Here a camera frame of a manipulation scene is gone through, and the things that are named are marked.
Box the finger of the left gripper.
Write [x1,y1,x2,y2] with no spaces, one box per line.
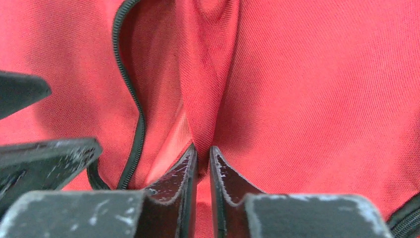
[0,71,52,119]
[0,138,103,215]

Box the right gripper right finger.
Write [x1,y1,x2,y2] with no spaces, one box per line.
[209,146,392,238]

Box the red backpack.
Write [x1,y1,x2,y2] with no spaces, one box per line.
[0,0,420,238]

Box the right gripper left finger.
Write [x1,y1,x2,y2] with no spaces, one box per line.
[0,145,197,238]

